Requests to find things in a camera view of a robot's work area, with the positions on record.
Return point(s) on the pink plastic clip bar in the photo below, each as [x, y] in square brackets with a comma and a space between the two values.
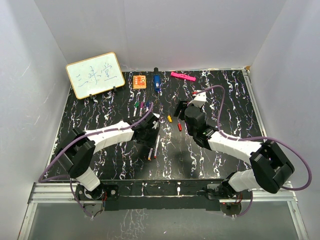
[183, 76]

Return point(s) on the orange mini notebook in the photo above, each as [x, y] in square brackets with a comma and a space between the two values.
[139, 82]

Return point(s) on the white pen red tip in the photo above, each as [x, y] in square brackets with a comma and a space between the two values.
[156, 147]

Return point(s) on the small whiteboard with wooden frame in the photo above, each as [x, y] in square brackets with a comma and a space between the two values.
[95, 75]

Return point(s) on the white pen yellow tip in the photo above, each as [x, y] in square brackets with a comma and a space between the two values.
[150, 154]

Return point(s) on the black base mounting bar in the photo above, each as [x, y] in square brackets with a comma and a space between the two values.
[116, 195]

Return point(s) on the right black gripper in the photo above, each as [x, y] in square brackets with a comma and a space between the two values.
[181, 105]

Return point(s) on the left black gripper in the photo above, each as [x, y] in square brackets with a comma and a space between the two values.
[149, 143]

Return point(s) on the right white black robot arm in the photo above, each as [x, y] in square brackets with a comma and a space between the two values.
[270, 167]

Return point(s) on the yellow pen cap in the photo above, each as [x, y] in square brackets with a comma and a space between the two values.
[169, 118]

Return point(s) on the aluminium frame rail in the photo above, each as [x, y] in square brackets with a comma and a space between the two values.
[161, 211]

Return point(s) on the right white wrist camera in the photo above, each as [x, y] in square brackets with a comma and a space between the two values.
[199, 98]

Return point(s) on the red pen cap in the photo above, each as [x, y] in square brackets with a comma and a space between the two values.
[179, 127]

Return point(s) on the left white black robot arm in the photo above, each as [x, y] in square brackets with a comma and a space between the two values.
[75, 153]

